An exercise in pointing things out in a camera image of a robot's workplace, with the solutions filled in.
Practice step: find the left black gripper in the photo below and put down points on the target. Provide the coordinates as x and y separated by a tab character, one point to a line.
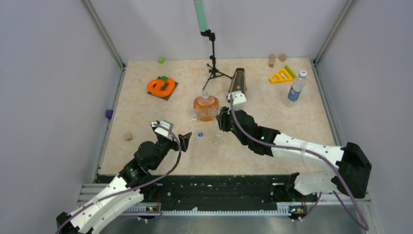
184	139

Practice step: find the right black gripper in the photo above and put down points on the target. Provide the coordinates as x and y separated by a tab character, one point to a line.
223	118

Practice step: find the orange clear plastic bottle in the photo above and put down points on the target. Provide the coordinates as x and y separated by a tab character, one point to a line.
206	107

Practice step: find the blue water bottle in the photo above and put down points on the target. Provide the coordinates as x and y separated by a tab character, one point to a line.
297	86

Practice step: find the clear bottle blue cap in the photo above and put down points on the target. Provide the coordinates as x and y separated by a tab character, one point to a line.
218	137

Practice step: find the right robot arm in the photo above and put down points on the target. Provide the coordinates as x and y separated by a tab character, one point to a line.
343	168

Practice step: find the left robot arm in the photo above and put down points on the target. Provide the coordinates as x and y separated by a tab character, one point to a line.
124	190

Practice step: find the brown metronome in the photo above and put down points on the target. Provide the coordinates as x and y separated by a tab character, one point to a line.
238	81

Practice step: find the wooden cube near left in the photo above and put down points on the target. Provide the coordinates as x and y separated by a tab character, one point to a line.
128	136

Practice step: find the yellow triangle toy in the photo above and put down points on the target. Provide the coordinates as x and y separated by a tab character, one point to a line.
281	76

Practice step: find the left wooden block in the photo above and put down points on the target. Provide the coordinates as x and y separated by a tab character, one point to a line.
272	59

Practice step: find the wooden block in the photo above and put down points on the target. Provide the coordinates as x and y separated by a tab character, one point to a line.
283	57
272	59

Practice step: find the purple block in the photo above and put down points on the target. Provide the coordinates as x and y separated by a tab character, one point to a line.
109	114

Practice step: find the green stick toy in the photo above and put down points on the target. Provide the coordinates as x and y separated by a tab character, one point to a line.
289	70

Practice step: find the small green cube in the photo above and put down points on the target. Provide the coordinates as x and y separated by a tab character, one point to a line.
161	60

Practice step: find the right wooden block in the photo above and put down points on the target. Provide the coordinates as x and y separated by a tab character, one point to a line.
283	57

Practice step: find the black tripod stand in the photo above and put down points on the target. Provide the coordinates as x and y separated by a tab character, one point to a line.
214	72

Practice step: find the green foam microphone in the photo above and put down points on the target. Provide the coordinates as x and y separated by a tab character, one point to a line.
199	9

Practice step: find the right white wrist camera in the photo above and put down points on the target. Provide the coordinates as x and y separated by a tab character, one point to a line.
237	100

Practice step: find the grey square base plate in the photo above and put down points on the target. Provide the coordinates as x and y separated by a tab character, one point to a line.
171	92

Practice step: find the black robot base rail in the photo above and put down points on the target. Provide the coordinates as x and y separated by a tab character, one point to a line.
232	195

